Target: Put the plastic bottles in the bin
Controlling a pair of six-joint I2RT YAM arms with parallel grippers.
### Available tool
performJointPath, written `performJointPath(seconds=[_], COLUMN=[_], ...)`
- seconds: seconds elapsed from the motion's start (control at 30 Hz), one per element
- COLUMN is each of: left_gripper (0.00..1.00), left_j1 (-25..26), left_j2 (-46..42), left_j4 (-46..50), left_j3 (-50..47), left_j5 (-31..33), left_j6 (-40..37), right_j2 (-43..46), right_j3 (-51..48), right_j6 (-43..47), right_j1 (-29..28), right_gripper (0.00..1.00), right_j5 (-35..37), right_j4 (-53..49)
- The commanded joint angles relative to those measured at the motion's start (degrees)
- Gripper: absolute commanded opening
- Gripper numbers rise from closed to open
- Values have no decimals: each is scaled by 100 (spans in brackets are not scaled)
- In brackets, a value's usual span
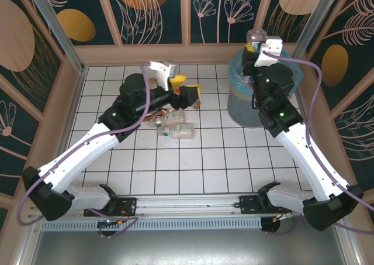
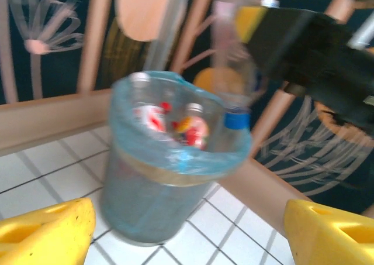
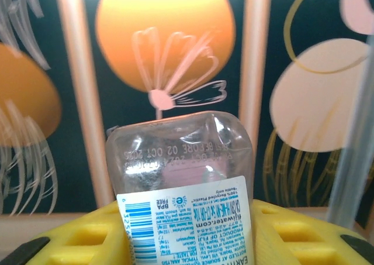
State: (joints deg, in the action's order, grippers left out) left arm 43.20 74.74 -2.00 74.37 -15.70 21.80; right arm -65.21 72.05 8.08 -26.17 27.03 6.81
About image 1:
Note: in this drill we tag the clear cola bottle red label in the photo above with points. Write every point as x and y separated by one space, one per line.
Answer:
247 82

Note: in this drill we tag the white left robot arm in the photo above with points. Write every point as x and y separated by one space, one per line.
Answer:
76 156

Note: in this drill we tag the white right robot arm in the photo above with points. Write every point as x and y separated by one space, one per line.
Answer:
306 165

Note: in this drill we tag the blue plastic bin liner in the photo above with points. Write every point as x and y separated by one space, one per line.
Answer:
235 69

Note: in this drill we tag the white bottle orange label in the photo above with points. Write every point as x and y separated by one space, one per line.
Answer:
156 116

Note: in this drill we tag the grey metal floor plate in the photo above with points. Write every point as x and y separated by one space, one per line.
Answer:
187 247

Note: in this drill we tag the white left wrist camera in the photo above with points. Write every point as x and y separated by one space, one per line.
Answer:
160 70

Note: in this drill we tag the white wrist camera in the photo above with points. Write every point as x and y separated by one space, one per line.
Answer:
270 51
160 70

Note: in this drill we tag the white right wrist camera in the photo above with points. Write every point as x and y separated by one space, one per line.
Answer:
270 51

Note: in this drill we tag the aluminium frame post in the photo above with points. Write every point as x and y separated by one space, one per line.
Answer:
55 31
312 22

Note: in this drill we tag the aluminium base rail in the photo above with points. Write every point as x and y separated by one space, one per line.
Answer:
187 205

